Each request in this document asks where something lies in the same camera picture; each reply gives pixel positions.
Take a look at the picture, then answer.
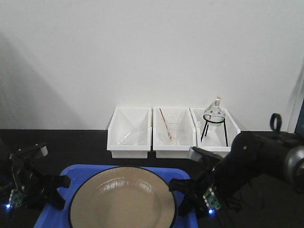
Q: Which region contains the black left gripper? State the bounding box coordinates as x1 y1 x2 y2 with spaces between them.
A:
9 153 71 209

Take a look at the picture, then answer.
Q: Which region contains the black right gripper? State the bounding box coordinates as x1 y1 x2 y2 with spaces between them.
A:
168 159 224 219

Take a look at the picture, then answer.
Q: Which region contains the blue plastic tray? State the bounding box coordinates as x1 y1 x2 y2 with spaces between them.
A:
34 164 190 228

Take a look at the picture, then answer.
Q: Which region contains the beige plate with black rim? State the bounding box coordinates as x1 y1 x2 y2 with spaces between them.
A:
69 167 177 228

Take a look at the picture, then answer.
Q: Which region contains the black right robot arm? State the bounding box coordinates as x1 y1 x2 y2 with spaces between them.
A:
169 113 304 218

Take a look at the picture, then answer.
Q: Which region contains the green right circuit board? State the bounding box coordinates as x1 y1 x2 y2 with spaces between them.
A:
203 187 221 211

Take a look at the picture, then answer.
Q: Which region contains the green circuit board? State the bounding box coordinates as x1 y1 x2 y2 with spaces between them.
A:
8 189 25 209
203 187 221 211

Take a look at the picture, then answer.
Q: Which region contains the green left circuit board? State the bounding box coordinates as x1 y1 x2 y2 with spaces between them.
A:
8 189 25 209

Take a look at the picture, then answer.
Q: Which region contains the middle white plastic bin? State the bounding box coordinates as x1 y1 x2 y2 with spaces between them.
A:
152 107 197 159

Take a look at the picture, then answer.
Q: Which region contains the white plastic bin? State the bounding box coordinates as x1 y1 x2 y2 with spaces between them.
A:
107 107 152 159
152 107 197 159
190 108 240 157

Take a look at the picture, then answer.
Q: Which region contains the red glass stirring rod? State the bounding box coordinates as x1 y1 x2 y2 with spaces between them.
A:
159 108 172 140

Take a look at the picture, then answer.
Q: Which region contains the right white plastic bin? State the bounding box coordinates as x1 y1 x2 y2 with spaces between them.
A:
190 108 240 157

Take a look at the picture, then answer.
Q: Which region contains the clear glass beaker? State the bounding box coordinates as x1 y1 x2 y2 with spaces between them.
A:
159 113 187 146

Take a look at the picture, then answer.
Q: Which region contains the glass alcohol burner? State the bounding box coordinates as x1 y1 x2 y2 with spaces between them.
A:
204 97 226 126

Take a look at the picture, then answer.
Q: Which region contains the left white plastic bin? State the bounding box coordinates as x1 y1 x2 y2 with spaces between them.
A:
107 107 152 159

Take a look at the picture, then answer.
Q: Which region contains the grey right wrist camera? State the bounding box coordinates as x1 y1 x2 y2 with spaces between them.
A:
187 146 223 162

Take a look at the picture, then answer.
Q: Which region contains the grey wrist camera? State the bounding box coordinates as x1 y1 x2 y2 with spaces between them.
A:
14 142 48 159
187 146 223 162

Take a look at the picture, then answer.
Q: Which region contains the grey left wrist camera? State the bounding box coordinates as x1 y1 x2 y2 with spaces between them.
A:
14 142 48 159

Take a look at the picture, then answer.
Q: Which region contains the black wire tripod stand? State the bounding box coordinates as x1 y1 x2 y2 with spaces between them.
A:
200 114 228 146

